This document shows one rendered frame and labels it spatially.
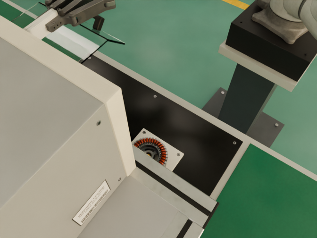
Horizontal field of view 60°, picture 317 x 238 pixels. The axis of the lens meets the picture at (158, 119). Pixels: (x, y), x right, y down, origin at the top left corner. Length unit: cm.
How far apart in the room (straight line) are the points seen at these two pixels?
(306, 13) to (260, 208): 58
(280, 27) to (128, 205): 85
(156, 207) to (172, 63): 171
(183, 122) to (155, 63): 123
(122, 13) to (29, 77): 222
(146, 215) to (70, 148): 20
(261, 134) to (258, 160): 94
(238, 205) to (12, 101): 67
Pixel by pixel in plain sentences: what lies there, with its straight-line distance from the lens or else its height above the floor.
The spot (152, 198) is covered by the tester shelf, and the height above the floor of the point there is 111.
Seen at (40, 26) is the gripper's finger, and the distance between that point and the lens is 56.
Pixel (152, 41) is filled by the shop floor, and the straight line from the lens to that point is 223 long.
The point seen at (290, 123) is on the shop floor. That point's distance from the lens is 196.
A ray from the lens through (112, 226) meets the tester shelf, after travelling 42.
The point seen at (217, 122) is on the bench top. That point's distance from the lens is 92.
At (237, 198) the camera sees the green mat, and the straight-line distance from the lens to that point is 83.
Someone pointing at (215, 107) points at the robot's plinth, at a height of 2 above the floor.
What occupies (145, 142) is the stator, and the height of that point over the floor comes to 82.
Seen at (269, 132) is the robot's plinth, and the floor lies 2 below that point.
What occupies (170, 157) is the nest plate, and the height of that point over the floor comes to 78.
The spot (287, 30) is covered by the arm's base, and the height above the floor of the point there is 87.
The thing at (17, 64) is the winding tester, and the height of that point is 132.
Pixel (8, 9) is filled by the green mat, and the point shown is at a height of 75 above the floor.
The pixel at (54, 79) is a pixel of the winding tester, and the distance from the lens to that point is 29.
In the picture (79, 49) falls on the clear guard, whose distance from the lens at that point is 68.
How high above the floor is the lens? 153
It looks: 59 degrees down
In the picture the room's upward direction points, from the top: straight up
